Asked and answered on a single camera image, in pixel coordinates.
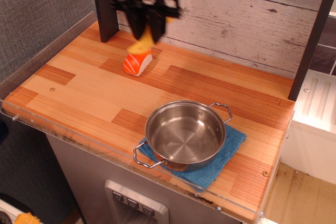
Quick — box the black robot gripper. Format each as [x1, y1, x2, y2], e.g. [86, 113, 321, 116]
[112, 0, 180, 44]

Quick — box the yellow toy brush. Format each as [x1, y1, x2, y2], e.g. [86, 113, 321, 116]
[127, 16, 176, 54]

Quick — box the blue cloth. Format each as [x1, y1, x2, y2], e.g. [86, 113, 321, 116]
[138, 124, 248, 193]

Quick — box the toy salmon sushi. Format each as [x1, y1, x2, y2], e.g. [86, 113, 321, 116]
[123, 49, 153, 77]

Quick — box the stainless steel pot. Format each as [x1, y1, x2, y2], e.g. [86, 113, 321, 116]
[133, 100, 233, 172]

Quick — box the silver button panel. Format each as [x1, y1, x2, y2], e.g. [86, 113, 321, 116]
[104, 179, 170, 223]

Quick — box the white toy sink unit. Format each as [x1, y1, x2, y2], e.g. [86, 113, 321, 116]
[280, 70, 335, 184]

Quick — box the yellow object bottom left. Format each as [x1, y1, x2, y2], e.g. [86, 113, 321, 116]
[14, 212, 41, 224]

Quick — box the dark left post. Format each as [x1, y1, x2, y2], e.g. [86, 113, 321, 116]
[94, 0, 119, 42]

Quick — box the dark post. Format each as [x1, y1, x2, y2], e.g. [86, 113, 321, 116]
[94, 0, 119, 42]
[288, 0, 334, 101]

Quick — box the clear acrylic guard rail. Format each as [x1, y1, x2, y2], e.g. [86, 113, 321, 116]
[2, 93, 295, 223]

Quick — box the dark right post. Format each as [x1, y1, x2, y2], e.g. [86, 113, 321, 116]
[288, 0, 334, 101]

